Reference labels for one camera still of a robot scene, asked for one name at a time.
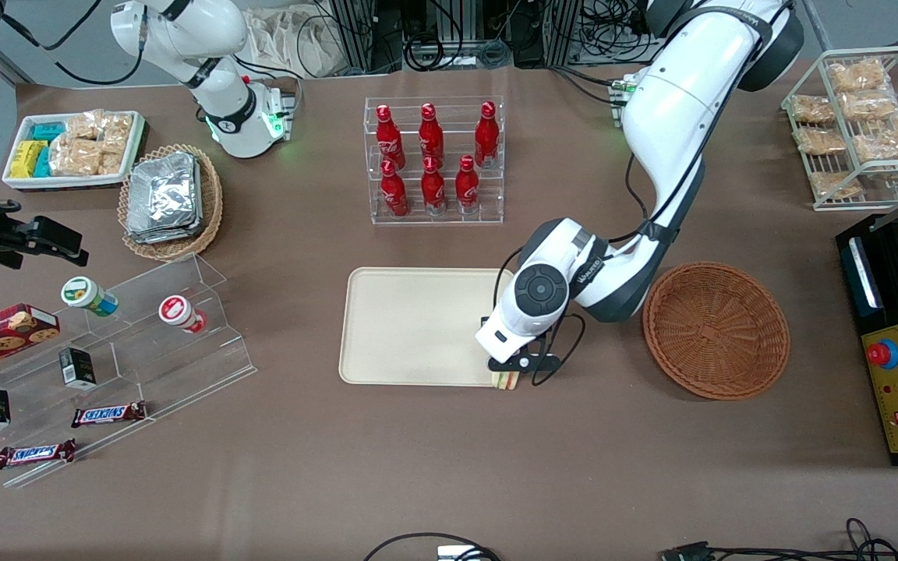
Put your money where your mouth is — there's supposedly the red cola bottle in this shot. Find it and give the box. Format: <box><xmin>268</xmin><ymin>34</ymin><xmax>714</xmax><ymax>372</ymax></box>
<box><xmin>474</xmin><ymin>101</ymin><xmax>500</xmax><ymax>169</ymax></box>
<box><xmin>420</xmin><ymin>156</ymin><xmax>447</xmax><ymax>216</ymax></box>
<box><xmin>380</xmin><ymin>160</ymin><xmax>410</xmax><ymax>218</ymax></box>
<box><xmin>419</xmin><ymin>103</ymin><xmax>445</xmax><ymax>166</ymax></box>
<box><xmin>454</xmin><ymin>154</ymin><xmax>481</xmax><ymax>215</ymax></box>
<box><xmin>376</xmin><ymin>104</ymin><xmax>406</xmax><ymax>169</ymax></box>

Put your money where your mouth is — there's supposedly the clear acrylic bottle rack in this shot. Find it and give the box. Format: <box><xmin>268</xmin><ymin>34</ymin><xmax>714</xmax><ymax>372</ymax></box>
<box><xmin>365</xmin><ymin>97</ymin><xmax>505</xmax><ymax>226</ymax></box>

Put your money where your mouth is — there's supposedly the snickers chocolate bar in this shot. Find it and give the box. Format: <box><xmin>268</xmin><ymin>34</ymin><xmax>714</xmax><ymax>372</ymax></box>
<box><xmin>0</xmin><ymin>439</ymin><xmax>77</xmax><ymax>470</ymax></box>
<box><xmin>71</xmin><ymin>400</ymin><xmax>148</xmax><ymax>429</ymax></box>

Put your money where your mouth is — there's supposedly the beige cloth bag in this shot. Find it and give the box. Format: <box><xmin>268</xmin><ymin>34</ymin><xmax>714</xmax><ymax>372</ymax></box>
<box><xmin>245</xmin><ymin>6</ymin><xmax>345</xmax><ymax>79</ymax></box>

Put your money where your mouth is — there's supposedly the white rectangular snack tray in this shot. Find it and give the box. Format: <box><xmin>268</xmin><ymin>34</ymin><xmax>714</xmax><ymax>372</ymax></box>
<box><xmin>2</xmin><ymin>111</ymin><xmax>146</xmax><ymax>192</ymax></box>

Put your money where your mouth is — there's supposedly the light oval wicker basket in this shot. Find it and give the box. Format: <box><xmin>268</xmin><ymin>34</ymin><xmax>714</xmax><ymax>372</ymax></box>
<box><xmin>118</xmin><ymin>143</ymin><xmax>225</xmax><ymax>261</ymax></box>

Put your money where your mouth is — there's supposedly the black looped table cable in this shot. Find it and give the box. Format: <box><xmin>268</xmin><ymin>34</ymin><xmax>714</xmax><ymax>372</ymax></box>
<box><xmin>362</xmin><ymin>532</ymin><xmax>501</xmax><ymax>561</ymax></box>

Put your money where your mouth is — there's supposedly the yellow snack packet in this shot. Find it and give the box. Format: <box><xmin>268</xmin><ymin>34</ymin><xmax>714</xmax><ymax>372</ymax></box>
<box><xmin>10</xmin><ymin>140</ymin><xmax>47</xmax><ymax>179</ymax></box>

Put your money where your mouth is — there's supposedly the clear acrylic stepped display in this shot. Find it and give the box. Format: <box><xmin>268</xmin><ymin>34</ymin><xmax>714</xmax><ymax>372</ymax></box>
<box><xmin>0</xmin><ymin>253</ymin><xmax>258</xmax><ymax>490</ymax></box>

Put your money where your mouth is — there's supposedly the green lid snack cup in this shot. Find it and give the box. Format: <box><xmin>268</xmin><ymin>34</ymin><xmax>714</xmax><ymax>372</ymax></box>
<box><xmin>60</xmin><ymin>276</ymin><xmax>119</xmax><ymax>317</ymax></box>

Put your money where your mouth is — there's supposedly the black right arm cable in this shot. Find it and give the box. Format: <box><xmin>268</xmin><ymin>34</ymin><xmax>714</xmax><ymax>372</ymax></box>
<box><xmin>0</xmin><ymin>0</ymin><xmax>147</xmax><ymax>87</ymax></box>

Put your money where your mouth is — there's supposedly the beige plastic tray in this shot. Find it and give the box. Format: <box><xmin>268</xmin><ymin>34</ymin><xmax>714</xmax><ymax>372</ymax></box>
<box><xmin>338</xmin><ymin>267</ymin><xmax>519</xmax><ymax>388</ymax></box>

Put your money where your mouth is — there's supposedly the clear bag brown snack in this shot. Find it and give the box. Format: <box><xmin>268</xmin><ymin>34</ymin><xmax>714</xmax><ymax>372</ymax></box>
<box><xmin>811</xmin><ymin>172</ymin><xmax>864</xmax><ymax>200</ymax></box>
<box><xmin>791</xmin><ymin>94</ymin><xmax>836</xmax><ymax>125</ymax></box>
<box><xmin>795</xmin><ymin>128</ymin><xmax>848</xmax><ymax>156</ymax></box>
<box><xmin>829</xmin><ymin>60</ymin><xmax>889</xmax><ymax>94</ymax></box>
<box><xmin>853</xmin><ymin>117</ymin><xmax>898</xmax><ymax>162</ymax></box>
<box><xmin>842</xmin><ymin>91</ymin><xmax>898</xmax><ymax>120</ymax></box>

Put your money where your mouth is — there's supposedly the white wire rack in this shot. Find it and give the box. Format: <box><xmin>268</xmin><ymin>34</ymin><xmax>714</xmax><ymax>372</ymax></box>
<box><xmin>780</xmin><ymin>47</ymin><xmax>898</xmax><ymax>212</ymax></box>

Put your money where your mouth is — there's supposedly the red lid snack cup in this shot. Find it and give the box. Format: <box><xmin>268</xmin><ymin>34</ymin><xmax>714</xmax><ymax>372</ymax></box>
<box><xmin>158</xmin><ymin>295</ymin><xmax>208</xmax><ymax>335</ymax></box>

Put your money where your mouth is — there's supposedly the brown round wicker basket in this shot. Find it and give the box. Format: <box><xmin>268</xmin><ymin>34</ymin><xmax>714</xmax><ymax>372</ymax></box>
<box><xmin>642</xmin><ymin>261</ymin><xmax>791</xmax><ymax>401</ymax></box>

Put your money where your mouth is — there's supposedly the silver foil packet stack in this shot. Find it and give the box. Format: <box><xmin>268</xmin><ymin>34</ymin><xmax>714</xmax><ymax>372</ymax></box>
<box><xmin>126</xmin><ymin>151</ymin><xmax>204</xmax><ymax>245</ymax></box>

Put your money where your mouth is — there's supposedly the black cable with connector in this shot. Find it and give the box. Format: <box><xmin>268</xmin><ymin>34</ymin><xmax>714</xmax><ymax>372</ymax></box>
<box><xmin>659</xmin><ymin>517</ymin><xmax>898</xmax><ymax>561</ymax></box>

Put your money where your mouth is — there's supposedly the aluminium frame with cables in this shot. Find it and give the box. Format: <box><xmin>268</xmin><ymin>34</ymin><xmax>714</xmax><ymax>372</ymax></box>
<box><xmin>328</xmin><ymin>0</ymin><xmax>656</xmax><ymax>72</ymax></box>

